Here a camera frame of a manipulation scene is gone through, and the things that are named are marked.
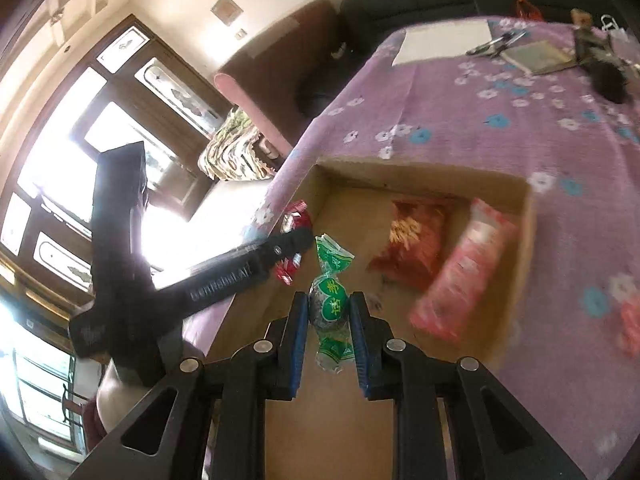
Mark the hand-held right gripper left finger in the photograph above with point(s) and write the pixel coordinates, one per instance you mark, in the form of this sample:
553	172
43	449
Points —
299	345

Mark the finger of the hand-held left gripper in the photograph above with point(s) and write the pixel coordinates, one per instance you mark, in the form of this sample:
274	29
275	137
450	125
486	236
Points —
292	245

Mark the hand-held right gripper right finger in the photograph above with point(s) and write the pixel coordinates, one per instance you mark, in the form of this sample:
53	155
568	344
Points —
357	345

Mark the red twist-wrapped candy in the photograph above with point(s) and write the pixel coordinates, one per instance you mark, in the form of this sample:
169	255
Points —
300	215

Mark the green twist-wrapped candy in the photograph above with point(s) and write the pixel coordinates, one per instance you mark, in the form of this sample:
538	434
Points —
327	305

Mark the cardboard box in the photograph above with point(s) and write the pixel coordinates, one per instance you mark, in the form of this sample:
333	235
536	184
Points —
350	215

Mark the person's left forearm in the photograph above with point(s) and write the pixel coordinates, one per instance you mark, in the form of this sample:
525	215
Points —
112	400

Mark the red snack packet yellow print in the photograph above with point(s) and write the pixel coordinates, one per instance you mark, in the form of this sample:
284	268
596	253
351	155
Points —
410	250

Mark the patterned cloth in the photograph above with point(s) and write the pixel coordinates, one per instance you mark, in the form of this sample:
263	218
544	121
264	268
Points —
230	150

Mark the wooden glass door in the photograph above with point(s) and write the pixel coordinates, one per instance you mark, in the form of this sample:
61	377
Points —
125	85

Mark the brown armchair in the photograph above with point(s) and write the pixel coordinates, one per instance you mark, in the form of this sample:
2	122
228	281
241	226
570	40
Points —
270	60

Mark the purple floral tablecloth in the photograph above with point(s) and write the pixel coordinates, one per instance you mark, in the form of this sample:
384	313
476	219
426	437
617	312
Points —
450	125

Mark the white paper sheet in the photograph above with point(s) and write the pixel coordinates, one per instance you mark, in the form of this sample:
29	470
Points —
440	42

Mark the translucent pink snack packet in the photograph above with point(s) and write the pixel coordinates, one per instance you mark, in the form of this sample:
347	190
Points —
631	325

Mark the black pen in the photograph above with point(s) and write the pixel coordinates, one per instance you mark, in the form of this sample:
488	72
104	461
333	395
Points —
495	44

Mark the grey notebook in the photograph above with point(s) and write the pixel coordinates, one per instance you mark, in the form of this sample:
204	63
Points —
537	57

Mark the orange plastic bag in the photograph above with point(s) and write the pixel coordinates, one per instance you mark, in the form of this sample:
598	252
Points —
529	10

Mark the black jar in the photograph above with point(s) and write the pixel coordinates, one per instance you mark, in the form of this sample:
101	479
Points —
607	82
592	45

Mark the cork stoppered glass bottle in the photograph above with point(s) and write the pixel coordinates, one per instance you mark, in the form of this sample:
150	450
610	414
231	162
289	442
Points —
580	17

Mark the square wall plaque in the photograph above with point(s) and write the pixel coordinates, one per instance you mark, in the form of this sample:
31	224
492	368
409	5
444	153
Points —
227	10

